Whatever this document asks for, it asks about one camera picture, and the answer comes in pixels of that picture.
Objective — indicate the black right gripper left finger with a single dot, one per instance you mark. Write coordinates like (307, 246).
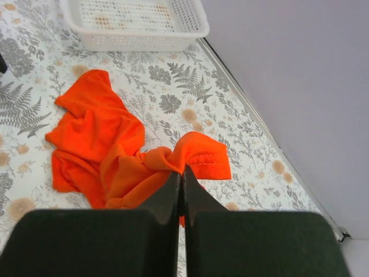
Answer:
(98, 242)

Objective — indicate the floral patterned table mat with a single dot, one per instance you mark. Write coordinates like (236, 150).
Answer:
(171, 94)

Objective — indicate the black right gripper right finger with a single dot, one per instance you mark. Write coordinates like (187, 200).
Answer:
(220, 242)

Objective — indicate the orange t shirt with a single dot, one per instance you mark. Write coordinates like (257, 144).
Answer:
(98, 153)

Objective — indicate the white plastic basket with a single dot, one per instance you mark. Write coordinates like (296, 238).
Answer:
(164, 26)

